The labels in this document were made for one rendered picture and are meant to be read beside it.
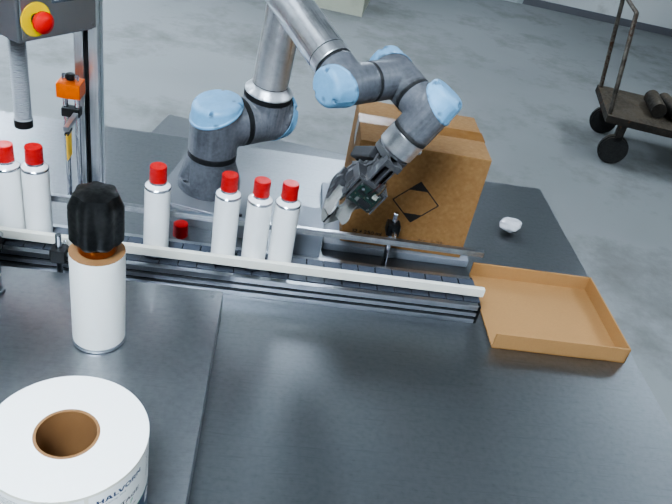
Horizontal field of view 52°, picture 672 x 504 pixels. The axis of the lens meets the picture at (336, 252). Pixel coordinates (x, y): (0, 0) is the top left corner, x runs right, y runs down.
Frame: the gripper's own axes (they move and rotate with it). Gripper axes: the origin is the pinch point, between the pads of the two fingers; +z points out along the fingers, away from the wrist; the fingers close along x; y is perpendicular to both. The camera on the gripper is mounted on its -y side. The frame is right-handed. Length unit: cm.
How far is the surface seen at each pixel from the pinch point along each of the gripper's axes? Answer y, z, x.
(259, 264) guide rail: 4.3, 15.9, -5.1
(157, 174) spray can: 2.1, 12.4, -32.1
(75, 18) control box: -8, 0, -59
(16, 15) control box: 1, 2, -66
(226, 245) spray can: 2.3, 17.5, -12.5
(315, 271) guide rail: 4.3, 10.1, 5.1
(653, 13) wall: -686, -134, 394
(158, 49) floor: -365, 137, -34
